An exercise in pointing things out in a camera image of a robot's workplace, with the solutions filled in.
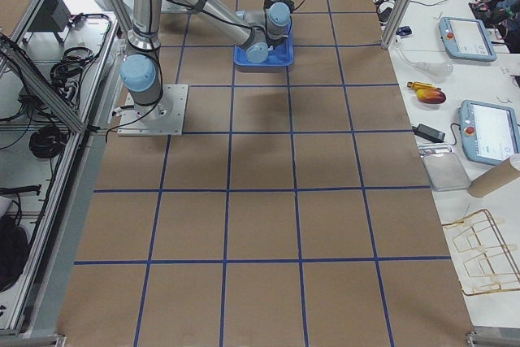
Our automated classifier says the blue plastic tray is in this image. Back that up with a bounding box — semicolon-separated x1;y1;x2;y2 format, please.
233;24;294;73

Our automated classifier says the black power adapter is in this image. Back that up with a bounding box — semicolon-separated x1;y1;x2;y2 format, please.
412;124;445;143

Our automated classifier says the red yellow mango toy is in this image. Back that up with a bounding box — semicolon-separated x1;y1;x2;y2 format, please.
416;89;446;104

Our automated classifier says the clear light bulb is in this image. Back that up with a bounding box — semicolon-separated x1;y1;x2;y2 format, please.
414;62;453;79

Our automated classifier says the lower teach pendant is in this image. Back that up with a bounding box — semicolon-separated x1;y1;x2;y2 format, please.
458;100;519;165

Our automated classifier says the teach pendant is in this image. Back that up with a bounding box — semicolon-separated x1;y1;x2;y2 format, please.
438;17;496;63
458;100;519;165

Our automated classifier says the upper teach pendant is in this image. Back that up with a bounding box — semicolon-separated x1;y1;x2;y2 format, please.
438;17;496;63

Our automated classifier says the cardboard tube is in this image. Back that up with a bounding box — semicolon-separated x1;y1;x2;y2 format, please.
467;154;519;198

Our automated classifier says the coiled black cable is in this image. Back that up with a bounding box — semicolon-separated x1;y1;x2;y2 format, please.
28;124;68;159

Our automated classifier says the gold wire rack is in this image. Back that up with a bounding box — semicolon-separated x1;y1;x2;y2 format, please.
442;209;519;297

